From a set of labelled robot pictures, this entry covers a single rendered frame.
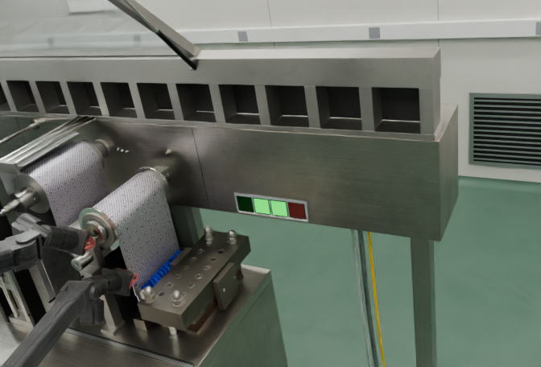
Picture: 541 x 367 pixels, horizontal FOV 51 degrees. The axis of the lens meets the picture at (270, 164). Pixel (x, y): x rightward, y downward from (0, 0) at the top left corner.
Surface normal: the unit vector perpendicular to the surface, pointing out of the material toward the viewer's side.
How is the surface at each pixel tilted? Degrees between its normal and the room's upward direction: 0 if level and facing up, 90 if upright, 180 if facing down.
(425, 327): 90
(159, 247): 90
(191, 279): 0
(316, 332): 0
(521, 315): 0
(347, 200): 90
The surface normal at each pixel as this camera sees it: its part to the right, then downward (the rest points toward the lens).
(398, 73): -0.44, 0.45
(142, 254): 0.88, 0.08
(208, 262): -0.14, -0.89
